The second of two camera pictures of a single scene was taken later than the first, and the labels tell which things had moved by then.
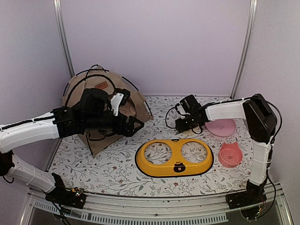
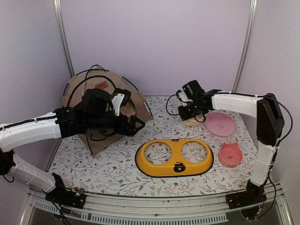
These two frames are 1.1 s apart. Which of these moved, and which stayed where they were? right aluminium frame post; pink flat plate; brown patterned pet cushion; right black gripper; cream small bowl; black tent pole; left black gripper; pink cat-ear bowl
Moved: right black gripper; cream small bowl; black tent pole
Stayed: pink cat-ear bowl; left black gripper; pink flat plate; right aluminium frame post; brown patterned pet cushion
